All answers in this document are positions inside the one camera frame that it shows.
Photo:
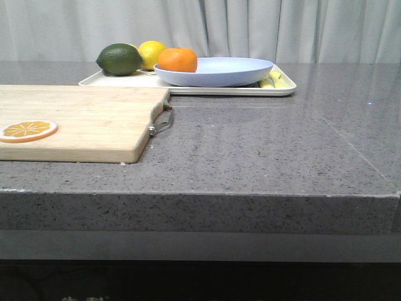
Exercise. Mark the orange fruit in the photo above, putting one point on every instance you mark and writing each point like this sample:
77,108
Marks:
178,59

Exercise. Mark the wooden cutting board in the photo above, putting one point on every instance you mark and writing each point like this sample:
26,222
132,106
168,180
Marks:
95,124

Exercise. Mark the yellow lemon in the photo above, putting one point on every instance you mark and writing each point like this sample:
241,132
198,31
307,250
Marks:
150,51

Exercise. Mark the white curtain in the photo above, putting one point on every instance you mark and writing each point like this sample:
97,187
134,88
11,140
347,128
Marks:
280,31

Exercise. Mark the cream white tray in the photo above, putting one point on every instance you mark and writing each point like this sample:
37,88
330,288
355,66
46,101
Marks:
150,79

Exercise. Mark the orange slice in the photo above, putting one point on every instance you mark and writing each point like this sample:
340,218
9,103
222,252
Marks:
27,131

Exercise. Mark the light blue plate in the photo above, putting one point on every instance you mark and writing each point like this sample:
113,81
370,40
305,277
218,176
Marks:
219,72

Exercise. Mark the green lime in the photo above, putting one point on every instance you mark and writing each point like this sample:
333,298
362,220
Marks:
119,59

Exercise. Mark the metal cutting board handle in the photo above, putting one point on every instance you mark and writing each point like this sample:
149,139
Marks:
163,118

